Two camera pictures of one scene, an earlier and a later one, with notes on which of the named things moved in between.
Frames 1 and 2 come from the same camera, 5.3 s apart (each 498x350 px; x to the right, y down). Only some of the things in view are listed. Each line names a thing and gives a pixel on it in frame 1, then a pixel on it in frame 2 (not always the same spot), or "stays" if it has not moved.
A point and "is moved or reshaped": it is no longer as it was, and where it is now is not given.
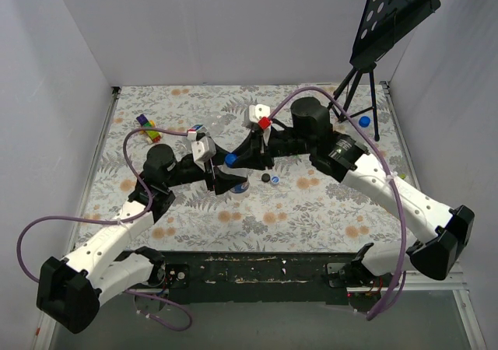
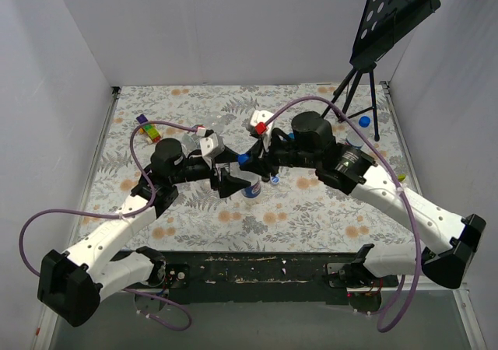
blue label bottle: (242, 172) is moved or reshaped
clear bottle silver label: (218, 124) -> (213, 120)
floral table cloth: (303, 208) stays
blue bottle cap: (230, 159) is moved or reshaped
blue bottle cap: (364, 121) stays
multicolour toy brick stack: (152, 137) stays
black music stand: (394, 5) stays
